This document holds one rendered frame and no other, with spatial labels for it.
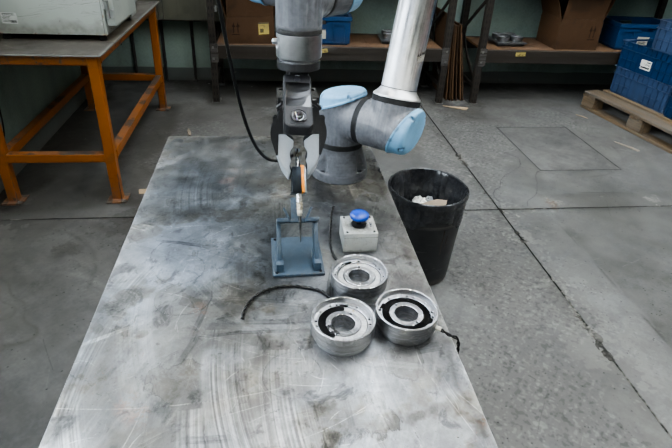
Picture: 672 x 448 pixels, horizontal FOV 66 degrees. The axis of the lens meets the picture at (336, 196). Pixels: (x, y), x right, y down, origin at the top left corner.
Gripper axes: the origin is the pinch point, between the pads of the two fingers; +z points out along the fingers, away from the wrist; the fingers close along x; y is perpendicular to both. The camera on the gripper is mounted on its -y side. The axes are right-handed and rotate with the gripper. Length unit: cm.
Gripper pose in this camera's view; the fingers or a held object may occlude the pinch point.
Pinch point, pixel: (298, 174)
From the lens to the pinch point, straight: 93.7
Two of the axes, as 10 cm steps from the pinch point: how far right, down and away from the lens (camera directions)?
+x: -9.9, 0.3, -1.4
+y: -1.4, -4.7, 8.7
